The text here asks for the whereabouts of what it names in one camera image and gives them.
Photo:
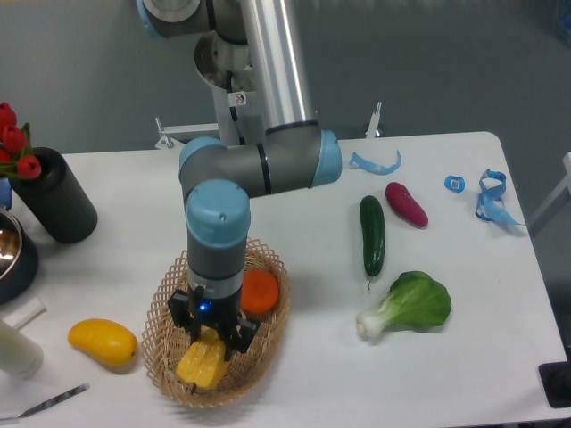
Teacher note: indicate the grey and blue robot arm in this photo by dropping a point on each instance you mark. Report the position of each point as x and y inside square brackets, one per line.
[218, 181]

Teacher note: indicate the steel bowl with dark rim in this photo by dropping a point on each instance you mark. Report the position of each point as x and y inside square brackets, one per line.
[19, 258]

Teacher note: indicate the woven wicker basket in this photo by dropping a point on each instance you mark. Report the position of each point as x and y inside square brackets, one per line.
[163, 344]

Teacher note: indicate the yellow mango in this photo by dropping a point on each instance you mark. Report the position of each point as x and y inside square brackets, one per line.
[105, 341]

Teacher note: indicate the white bottle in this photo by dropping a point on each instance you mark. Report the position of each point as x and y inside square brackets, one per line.
[20, 356]

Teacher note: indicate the white metal base frame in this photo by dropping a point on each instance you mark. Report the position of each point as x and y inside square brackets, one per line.
[172, 136]

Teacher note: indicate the orange tangerine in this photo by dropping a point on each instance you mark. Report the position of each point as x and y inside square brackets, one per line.
[260, 291]

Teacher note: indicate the dark green cucumber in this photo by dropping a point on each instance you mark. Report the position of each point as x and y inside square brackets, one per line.
[372, 222]

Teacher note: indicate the black ribbed cylinder vase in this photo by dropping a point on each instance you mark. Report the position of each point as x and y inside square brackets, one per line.
[57, 199]

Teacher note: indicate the small blue tape roll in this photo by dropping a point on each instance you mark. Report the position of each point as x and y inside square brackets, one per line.
[455, 184]

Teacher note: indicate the purple sweet potato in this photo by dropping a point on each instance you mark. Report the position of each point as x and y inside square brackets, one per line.
[404, 205]

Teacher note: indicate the blue curved tape strip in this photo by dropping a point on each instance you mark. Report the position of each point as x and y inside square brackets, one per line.
[357, 162]

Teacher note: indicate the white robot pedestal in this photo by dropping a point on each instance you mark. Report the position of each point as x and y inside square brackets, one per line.
[232, 107]

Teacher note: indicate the white rectangular stick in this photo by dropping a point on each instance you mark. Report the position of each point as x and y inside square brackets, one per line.
[18, 314]

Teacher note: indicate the black device at table corner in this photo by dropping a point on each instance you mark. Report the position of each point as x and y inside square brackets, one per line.
[556, 383]

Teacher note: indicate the red tulip bouquet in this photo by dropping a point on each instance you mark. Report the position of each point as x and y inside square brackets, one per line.
[17, 158]

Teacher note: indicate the metal tweezers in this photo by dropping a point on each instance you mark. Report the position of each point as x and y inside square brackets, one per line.
[46, 404]

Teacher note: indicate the green bok choy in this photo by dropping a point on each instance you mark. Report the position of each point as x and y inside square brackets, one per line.
[414, 300]

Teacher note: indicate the blue crumpled ribbon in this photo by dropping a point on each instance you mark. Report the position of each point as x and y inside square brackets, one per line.
[490, 206]

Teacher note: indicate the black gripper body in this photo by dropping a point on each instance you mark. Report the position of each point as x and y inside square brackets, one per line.
[223, 315]

